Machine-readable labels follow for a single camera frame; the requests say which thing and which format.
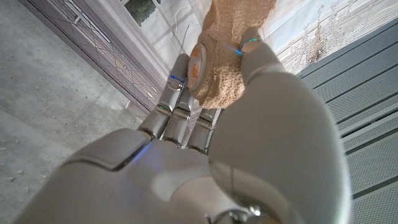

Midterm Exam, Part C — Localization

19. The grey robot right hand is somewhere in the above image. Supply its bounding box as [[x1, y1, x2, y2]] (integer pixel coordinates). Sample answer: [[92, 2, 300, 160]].
[[12, 26, 352, 224]]

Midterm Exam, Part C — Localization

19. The beige elastic arm wrap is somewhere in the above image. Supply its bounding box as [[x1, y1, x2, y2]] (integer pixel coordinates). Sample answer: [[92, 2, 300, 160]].
[[186, 0, 277, 110]]

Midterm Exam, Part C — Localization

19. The white metal truss stand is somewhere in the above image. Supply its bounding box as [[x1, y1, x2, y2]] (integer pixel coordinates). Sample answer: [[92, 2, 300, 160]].
[[18, 0, 170, 114]]

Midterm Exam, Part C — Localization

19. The printed window backdrop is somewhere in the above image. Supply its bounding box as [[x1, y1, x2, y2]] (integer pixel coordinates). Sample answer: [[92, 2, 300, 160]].
[[121, 0, 398, 75]]

